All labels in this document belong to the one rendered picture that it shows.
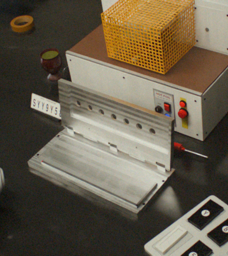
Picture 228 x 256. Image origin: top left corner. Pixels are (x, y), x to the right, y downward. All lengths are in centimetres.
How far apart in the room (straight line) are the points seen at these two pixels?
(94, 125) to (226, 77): 46
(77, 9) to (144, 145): 111
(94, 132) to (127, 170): 18
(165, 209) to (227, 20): 62
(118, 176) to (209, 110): 36
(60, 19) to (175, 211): 126
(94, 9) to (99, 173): 108
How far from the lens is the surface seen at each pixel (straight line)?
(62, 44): 249
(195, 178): 179
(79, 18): 265
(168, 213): 170
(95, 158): 187
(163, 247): 160
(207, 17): 191
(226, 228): 163
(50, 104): 208
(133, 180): 178
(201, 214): 167
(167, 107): 187
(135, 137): 180
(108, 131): 184
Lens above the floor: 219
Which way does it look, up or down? 40 degrees down
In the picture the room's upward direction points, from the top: 10 degrees counter-clockwise
